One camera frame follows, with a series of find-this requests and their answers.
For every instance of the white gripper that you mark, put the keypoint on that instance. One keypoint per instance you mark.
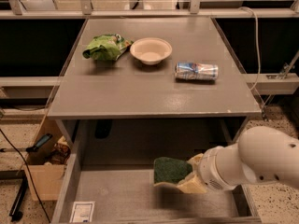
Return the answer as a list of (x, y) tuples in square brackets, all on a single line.
[(207, 169)]

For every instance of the green and yellow sponge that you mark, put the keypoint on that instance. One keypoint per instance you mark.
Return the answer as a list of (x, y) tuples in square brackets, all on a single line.
[(170, 171)]

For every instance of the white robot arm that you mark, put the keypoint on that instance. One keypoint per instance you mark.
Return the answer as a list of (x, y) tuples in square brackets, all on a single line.
[(262, 155)]

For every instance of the open grey top drawer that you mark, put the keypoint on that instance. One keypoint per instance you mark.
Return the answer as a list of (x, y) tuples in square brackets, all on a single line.
[(115, 173)]

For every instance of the crushed blue soda can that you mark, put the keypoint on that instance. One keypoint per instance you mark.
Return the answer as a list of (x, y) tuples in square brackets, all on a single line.
[(196, 71)]

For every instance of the white label sticker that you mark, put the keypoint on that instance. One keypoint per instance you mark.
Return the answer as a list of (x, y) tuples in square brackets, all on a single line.
[(82, 212)]

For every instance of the white paper bowl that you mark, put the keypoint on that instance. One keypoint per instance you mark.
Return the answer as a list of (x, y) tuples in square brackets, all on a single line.
[(151, 50)]

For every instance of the cardboard box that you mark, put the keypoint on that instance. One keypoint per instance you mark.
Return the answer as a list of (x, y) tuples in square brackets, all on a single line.
[(46, 167)]

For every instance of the green chip bag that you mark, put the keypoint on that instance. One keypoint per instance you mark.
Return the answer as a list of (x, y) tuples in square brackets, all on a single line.
[(107, 47)]

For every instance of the black floor stand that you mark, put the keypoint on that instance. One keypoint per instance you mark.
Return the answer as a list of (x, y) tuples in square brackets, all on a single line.
[(15, 213)]

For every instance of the black handled tool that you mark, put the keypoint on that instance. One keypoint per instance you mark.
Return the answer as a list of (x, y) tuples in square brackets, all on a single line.
[(34, 148)]

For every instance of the metal frame rail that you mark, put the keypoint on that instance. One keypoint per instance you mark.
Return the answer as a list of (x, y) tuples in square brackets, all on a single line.
[(77, 9)]

